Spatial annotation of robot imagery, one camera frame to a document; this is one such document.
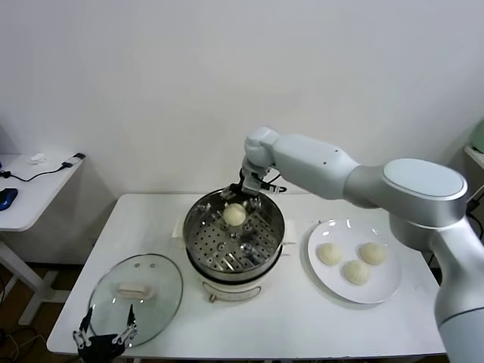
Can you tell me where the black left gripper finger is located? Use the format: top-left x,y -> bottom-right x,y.
113,302 -> 139,345
72,305 -> 95,348

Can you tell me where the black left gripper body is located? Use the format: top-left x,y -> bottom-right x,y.
78,334 -> 128,363

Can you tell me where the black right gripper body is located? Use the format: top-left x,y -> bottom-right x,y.
230,181 -> 262,203

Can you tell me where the glass lid with white handle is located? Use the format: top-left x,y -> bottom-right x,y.
87,253 -> 184,349

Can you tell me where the white steamed baozi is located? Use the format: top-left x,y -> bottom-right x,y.
342,260 -> 371,287
222,203 -> 247,227
316,243 -> 343,267
358,242 -> 388,265

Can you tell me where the stainless steel steamer basket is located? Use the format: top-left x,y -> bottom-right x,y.
172,188 -> 296,283

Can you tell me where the white electric cooker pot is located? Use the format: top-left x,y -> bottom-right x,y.
185,241 -> 295,304

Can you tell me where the white side desk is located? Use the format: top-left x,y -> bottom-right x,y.
0,153 -> 86,328

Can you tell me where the blue computer mouse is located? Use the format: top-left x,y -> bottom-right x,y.
0,188 -> 19,212

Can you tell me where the white round plate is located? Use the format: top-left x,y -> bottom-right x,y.
301,219 -> 402,308

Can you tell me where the white side shelf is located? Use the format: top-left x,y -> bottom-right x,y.
464,145 -> 484,167

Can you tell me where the pale green appliance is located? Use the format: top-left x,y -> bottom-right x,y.
472,119 -> 484,152

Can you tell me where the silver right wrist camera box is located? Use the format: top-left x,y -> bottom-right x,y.
241,172 -> 287,197

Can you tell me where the black cable with adapter plugs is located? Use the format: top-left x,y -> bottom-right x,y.
0,153 -> 86,184

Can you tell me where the black power cable with brick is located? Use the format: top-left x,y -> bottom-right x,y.
465,188 -> 484,243

